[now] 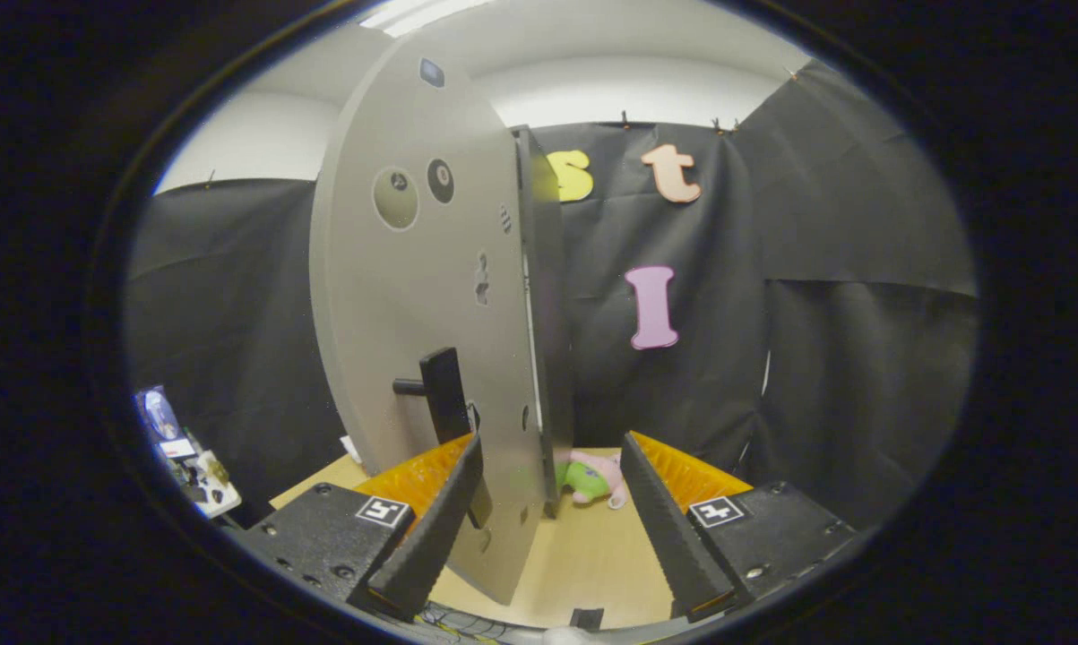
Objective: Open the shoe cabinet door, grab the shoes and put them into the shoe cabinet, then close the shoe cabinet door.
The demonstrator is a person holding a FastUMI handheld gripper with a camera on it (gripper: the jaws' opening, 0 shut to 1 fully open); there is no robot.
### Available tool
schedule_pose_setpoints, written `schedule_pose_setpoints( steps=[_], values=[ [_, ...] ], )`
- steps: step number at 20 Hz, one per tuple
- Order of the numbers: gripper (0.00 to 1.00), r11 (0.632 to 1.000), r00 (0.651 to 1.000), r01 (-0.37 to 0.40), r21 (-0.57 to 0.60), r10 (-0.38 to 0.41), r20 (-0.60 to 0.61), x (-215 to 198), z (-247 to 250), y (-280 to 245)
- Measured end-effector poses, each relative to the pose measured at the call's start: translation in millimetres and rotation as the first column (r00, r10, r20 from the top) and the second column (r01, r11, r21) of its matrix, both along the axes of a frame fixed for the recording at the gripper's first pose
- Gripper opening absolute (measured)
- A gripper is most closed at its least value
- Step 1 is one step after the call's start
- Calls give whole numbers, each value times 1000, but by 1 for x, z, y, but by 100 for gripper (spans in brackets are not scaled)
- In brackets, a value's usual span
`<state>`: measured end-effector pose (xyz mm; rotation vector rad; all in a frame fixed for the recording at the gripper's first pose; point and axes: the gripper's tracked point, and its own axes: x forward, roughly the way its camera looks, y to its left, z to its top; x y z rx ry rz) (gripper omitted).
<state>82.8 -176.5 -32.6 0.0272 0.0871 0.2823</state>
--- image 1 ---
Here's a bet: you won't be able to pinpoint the black door handle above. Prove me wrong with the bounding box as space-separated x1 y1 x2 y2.
392 347 495 529

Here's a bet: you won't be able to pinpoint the pink and green plush toy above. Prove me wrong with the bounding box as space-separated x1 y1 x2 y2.
554 450 631 510

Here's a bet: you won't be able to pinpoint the long ceiling light panel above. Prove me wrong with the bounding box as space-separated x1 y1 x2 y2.
359 0 495 37

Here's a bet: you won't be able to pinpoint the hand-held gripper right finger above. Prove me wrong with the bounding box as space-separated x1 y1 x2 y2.
619 430 862 624

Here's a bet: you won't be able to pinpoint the colourful printed papers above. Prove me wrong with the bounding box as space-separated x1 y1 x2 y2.
135 385 242 520

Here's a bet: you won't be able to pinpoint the grey shoe cabinet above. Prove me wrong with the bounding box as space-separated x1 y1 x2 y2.
513 125 575 519

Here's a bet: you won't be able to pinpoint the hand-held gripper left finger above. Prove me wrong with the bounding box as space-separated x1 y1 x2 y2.
234 434 486 624

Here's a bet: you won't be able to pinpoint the thin cables bundle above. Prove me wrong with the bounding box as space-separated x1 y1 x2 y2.
418 602 539 641

